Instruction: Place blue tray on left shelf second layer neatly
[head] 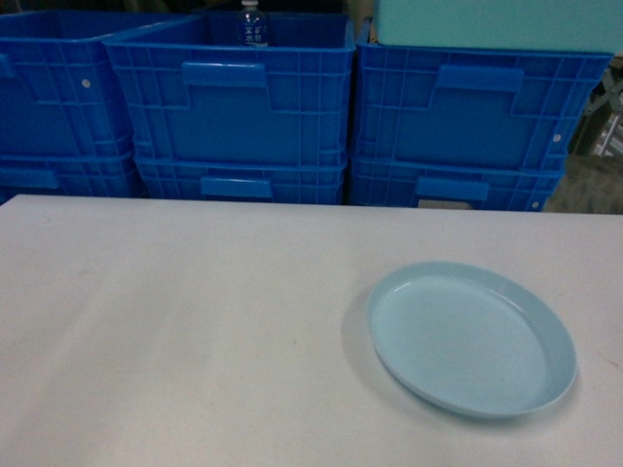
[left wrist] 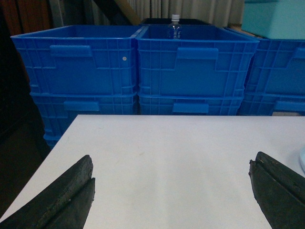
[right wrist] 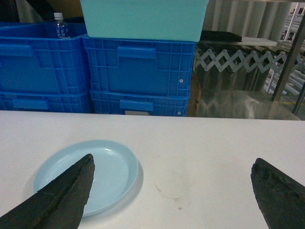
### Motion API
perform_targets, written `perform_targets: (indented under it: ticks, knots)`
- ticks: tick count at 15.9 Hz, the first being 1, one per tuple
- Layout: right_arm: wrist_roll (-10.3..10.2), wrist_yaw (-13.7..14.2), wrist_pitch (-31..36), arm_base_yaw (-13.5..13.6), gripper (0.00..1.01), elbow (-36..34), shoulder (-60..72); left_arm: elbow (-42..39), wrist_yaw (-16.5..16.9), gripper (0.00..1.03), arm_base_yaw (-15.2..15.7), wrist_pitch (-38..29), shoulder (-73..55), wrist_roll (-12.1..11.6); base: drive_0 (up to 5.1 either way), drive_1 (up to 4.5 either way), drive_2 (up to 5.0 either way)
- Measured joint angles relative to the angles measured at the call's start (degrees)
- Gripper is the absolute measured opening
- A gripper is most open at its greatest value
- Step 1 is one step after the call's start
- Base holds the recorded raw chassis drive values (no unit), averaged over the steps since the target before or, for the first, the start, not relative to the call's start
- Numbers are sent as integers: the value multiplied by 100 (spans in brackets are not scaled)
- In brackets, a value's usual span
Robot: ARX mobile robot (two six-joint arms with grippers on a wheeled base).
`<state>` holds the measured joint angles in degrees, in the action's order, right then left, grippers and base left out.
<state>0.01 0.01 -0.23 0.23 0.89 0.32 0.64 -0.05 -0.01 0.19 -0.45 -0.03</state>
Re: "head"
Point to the blue crate top middle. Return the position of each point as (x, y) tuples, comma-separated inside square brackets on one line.
[(196, 94)]

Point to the blue crate top right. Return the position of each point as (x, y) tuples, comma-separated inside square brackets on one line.
[(475, 108)]

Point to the blue crate top left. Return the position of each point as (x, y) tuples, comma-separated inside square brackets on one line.
[(59, 93)]

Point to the blue crate bottom middle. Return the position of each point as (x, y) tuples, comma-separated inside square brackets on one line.
[(243, 182)]

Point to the blue crate bottom left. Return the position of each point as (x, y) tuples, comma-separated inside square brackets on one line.
[(85, 176)]

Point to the blue crate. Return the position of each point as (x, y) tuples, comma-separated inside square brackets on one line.
[(59, 93), (243, 182), (408, 184), (196, 94), (475, 108), (85, 176)]

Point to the blue crate bottom right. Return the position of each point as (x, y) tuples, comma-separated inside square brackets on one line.
[(408, 184)]

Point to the clear water bottle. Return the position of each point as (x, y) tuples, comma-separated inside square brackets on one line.
[(252, 25)]

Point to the light blue round tray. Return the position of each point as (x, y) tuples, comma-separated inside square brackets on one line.
[(470, 341)]

